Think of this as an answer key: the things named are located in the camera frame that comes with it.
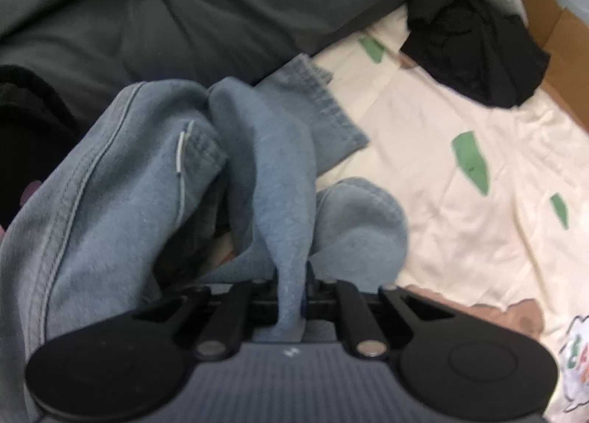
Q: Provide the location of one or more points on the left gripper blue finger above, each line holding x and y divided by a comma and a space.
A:
309, 291

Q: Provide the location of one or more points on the light blue denim jeans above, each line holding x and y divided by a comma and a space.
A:
177, 182

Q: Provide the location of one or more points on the cream bear print bedsheet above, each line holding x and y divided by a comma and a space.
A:
496, 201

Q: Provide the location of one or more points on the black garment pile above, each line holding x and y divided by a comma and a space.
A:
474, 49

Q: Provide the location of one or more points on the dark grey duvet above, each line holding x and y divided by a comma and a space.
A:
88, 50

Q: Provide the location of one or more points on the flattened brown cardboard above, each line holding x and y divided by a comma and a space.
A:
565, 37

